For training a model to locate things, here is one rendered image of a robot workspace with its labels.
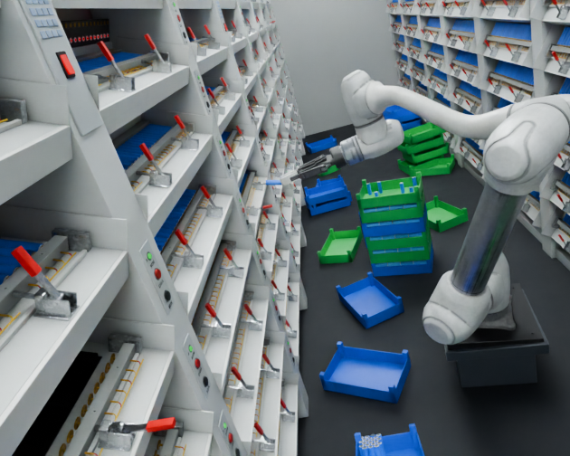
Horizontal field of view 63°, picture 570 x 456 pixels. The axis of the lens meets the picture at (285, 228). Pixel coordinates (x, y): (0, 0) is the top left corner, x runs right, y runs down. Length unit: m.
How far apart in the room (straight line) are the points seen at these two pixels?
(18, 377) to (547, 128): 1.06
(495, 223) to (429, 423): 0.79
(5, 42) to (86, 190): 0.20
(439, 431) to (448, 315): 0.45
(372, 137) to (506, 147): 0.58
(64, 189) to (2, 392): 0.30
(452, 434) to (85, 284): 1.37
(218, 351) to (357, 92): 0.91
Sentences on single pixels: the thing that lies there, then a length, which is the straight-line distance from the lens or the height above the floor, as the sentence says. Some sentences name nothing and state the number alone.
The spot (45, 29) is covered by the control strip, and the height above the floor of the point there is 1.42.
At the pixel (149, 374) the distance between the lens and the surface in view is 0.77.
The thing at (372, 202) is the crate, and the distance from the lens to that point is 2.34.
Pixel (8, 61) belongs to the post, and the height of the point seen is 1.39.
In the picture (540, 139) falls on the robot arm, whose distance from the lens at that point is 1.15.
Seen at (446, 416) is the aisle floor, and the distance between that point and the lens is 1.81.
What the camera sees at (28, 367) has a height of 1.11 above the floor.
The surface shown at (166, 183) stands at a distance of 0.95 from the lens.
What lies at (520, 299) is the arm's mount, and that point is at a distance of 1.91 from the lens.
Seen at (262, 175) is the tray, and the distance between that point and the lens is 2.11.
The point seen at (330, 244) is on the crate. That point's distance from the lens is 2.96.
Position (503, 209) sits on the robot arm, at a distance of 1.27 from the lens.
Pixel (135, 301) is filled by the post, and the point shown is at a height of 1.02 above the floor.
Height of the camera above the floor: 1.35
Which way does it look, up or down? 24 degrees down
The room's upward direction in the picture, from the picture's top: 17 degrees counter-clockwise
